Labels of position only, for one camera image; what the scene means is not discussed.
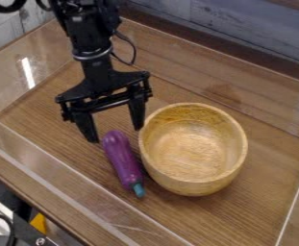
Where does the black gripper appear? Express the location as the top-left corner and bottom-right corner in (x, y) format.
(54, 56), (152, 143)

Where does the purple toy eggplant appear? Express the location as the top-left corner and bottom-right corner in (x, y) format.
(102, 130), (145, 198)

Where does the brown wooden bowl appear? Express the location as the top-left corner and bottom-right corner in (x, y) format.
(138, 103), (248, 197)

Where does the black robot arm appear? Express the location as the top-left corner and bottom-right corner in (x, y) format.
(49, 0), (152, 143)

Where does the yellow black device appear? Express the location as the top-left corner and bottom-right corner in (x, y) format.
(13, 214), (58, 246)

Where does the clear acrylic tray wall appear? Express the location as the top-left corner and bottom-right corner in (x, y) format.
(0, 14), (299, 246)

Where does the black cable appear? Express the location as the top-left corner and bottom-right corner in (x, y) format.
(0, 212), (16, 246)

